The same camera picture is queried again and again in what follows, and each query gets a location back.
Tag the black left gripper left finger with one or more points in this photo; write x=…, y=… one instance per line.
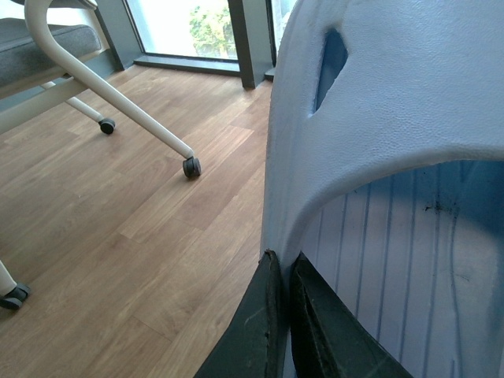
x=249, y=346

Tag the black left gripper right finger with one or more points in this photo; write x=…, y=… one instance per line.
x=326, y=338

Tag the light blue slide sandal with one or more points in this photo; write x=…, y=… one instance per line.
x=385, y=168

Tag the white office chair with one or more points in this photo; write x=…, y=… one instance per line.
x=35, y=53

